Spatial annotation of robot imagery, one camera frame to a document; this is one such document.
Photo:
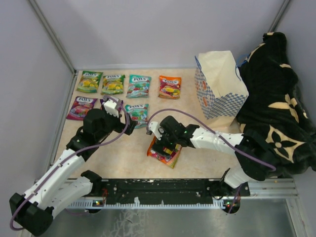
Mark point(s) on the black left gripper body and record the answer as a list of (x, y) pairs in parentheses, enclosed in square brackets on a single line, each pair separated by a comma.
[(111, 123)]

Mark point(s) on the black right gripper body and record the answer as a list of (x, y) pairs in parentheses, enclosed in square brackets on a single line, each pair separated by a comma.
[(167, 140)]

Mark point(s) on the teal snack packet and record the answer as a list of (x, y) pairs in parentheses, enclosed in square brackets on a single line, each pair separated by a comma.
[(138, 113), (138, 86)]

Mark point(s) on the purple snack packet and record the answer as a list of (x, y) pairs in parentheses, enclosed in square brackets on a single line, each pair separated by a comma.
[(80, 107), (118, 103)]

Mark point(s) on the orange snack packet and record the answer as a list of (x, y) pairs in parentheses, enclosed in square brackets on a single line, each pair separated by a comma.
[(164, 154), (169, 87)]

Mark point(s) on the green snack packet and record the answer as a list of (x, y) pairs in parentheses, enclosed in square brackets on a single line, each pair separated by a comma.
[(89, 81), (112, 84)]

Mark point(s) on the blue checkered paper bag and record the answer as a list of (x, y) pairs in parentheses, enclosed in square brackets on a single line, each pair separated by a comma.
[(220, 90)]

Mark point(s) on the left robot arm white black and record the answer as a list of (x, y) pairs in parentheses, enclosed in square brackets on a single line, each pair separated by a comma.
[(38, 206)]

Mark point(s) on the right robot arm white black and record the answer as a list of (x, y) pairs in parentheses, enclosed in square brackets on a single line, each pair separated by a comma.
[(254, 155)]

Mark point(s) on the black floral blanket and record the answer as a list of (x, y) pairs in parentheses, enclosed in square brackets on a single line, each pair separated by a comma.
[(274, 108)]

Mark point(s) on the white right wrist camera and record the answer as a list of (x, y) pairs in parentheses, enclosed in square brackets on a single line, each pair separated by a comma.
[(156, 129)]

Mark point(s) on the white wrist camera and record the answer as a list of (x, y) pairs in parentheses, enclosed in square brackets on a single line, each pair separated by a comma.
[(110, 108), (156, 129)]

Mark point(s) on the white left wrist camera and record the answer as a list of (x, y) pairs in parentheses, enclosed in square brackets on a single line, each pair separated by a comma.
[(110, 108)]

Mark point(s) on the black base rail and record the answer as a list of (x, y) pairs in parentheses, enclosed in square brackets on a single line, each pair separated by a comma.
[(166, 191)]

